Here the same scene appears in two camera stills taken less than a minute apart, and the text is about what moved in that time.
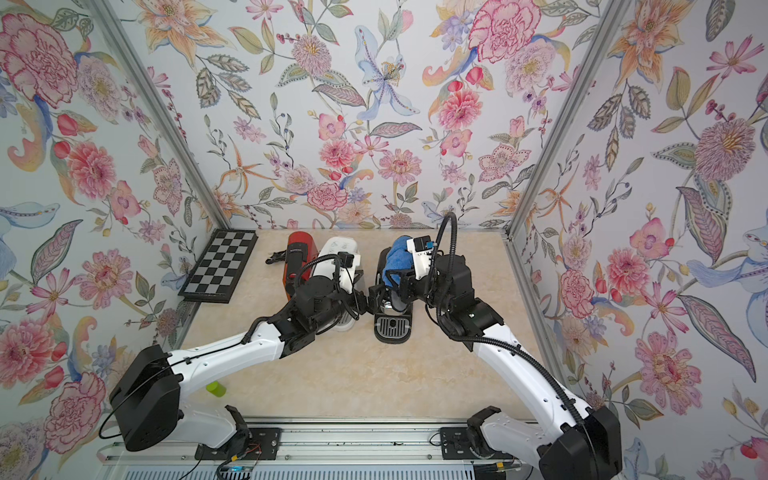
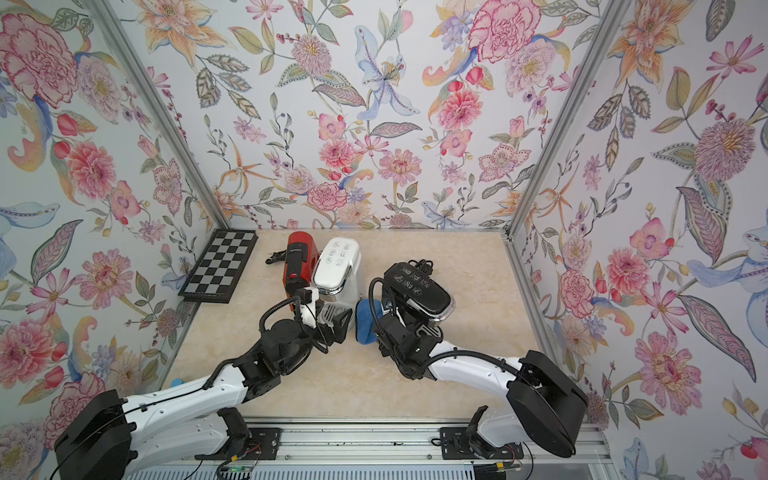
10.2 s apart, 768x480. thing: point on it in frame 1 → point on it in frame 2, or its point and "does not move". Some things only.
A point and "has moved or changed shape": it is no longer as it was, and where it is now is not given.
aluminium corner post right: (610, 16) does not move
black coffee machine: (393, 326) has moved or changed shape
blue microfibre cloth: (397, 258) → (366, 327)
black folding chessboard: (217, 272) does not move
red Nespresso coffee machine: (301, 253) does not move
